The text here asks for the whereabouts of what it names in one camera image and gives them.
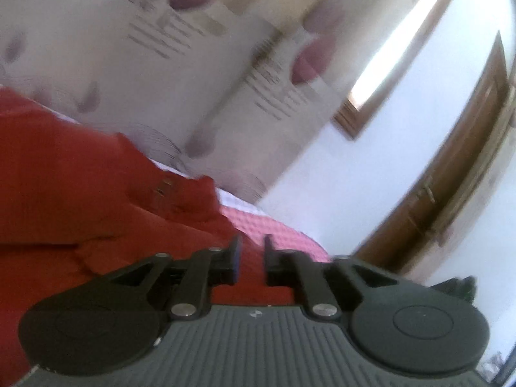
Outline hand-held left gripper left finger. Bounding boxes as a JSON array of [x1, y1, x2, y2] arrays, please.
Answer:
[[97, 234, 244, 323]]

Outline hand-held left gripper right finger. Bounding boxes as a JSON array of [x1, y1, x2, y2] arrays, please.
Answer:
[[263, 234, 400, 323]]

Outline red garment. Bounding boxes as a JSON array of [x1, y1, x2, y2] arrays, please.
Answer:
[[0, 86, 297, 385]]

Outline pink quilted bedspread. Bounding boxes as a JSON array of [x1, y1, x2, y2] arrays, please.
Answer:
[[155, 161, 331, 267]]

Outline printed white curtain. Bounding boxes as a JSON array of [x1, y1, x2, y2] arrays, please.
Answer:
[[0, 0, 351, 210]]

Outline brown wooden door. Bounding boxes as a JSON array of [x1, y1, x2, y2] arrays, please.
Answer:
[[355, 32, 516, 275]]

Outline wooden framed window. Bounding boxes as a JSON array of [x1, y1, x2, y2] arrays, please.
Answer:
[[332, 0, 464, 140]]

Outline metal door handle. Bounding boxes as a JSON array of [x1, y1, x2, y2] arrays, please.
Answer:
[[419, 181, 438, 207]]

